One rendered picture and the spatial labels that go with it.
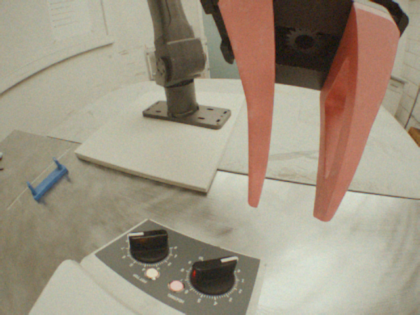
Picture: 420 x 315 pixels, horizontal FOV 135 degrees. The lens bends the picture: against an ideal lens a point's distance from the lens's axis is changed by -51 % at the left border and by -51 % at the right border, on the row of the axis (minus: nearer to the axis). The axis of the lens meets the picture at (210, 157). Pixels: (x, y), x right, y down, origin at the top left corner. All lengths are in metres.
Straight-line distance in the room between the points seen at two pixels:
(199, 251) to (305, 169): 0.20
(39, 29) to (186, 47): 1.51
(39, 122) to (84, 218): 1.36
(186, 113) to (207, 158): 0.12
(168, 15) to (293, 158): 0.31
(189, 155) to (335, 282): 0.26
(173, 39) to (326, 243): 0.35
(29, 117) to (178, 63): 1.39
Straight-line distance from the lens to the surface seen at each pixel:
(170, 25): 0.32
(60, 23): 1.79
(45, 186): 0.41
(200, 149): 0.28
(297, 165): 0.29
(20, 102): 1.56
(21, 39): 1.65
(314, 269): 0.21
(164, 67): 0.31
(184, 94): 0.34
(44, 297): 0.15
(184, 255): 0.15
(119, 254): 0.15
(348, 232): 0.24
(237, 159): 0.28
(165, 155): 0.29
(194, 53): 0.32
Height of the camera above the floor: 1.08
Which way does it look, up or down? 40 degrees down
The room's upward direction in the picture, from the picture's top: 6 degrees counter-clockwise
